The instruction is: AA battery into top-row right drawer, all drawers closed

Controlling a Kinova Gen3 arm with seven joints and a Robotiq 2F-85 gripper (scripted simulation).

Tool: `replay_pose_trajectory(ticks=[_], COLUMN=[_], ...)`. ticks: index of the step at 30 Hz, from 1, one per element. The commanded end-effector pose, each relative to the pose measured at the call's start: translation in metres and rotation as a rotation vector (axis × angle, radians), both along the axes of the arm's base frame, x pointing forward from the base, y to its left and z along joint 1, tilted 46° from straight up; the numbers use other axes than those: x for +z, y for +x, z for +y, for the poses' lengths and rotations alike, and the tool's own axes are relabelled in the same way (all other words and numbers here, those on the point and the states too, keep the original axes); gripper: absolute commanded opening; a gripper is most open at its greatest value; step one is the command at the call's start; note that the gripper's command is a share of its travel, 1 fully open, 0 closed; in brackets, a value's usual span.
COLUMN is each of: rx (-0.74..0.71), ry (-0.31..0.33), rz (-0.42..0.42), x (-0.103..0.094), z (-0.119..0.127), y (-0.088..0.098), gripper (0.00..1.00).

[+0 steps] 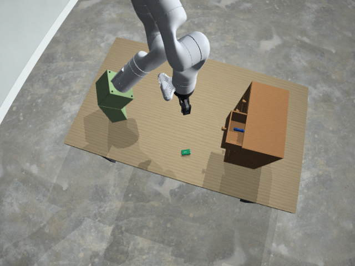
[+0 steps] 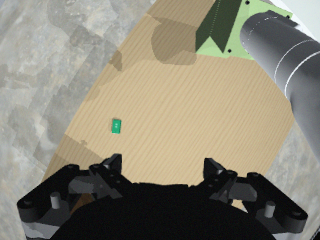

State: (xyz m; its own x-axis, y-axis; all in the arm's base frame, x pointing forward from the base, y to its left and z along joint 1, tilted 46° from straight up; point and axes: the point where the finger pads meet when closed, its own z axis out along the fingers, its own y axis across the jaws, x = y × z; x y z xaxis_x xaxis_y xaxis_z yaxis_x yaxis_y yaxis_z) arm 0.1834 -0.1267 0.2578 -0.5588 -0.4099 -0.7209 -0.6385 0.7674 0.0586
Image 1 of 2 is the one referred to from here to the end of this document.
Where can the small brown wooden chest of drawers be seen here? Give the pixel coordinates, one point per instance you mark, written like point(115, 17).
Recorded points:
point(265, 127)

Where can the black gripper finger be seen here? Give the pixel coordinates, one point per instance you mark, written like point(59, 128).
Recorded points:
point(185, 107)

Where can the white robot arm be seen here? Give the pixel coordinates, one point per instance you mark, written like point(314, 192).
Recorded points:
point(187, 55)

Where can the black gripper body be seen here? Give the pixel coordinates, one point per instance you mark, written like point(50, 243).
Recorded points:
point(183, 97)

